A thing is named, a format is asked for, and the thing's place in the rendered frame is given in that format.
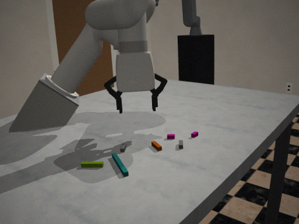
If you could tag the lime green rod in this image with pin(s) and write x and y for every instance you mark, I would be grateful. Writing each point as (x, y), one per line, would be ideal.
(92, 164)

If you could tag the magenta rod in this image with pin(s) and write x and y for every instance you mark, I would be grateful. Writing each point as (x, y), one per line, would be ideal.
(194, 134)
(170, 136)

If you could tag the orange rectangular block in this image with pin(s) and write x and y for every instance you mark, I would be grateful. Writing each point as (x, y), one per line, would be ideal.
(156, 146)

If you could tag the turquoise rod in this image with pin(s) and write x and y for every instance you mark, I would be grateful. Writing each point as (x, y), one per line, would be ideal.
(120, 165)

